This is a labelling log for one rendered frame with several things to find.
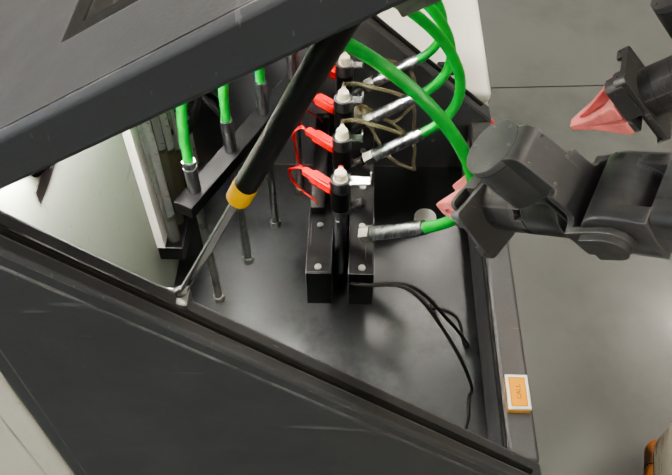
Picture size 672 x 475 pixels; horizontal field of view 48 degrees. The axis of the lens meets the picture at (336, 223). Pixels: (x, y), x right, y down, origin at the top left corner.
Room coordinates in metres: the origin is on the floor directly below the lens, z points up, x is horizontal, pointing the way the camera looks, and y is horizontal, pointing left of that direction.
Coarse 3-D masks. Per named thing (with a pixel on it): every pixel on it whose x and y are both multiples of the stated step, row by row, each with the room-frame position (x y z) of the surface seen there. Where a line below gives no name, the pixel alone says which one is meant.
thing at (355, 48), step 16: (352, 48) 0.59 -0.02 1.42; (368, 48) 0.59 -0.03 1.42; (368, 64) 0.58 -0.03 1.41; (384, 64) 0.58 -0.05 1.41; (400, 80) 0.57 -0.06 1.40; (416, 96) 0.56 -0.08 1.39; (176, 112) 0.69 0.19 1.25; (432, 112) 0.55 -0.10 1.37; (448, 128) 0.55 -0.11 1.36; (464, 144) 0.54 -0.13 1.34; (192, 160) 0.69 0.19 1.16; (464, 160) 0.54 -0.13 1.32; (432, 224) 0.55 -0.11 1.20; (448, 224) 0.54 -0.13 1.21
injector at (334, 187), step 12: (348, 180) 0.68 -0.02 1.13; (336, 192) 0.67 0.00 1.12; (348, 192) 0.68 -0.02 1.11; (336, 204) 0.67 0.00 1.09; (348, 204) 0.68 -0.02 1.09; (360, 204) 0.68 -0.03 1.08; (336, 216) 0.68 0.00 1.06; (336, 228) 0.68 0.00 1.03; (336, 240) 0.68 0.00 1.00; (336, 252) 0.68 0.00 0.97; (336, 264) 0.68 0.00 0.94
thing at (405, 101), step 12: (432, 12) 0.84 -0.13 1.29; (444, 24) 0.84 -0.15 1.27; (264, 72) 0.85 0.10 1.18; (444, 72) 0.84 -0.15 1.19; (264, 84) 0.85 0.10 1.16; (432, 84) 0.84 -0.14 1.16; (264, 96) 0.84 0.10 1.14; (408, 96) 0.84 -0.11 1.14; (264, 108) 0.84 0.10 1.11; (384, 108) 0.84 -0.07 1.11; (396, 108) 0.84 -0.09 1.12; (372, 120) 0.84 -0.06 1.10
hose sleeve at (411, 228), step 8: (384, 224) 0.58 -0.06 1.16; (392, 224) 0.58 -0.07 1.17; (400, 224) 0.57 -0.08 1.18; (408, 224) 0.56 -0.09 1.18; (416, 224) 0.56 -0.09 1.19; (368, 232) 0.58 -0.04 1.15; (376, 232) 0.57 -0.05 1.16; (384, 232) 0.57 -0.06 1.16; (392, 232) 0.57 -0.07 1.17; (400, 232) 0.56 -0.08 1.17; (408, 232) 0.56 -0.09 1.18; (416, 232) 0.55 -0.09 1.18
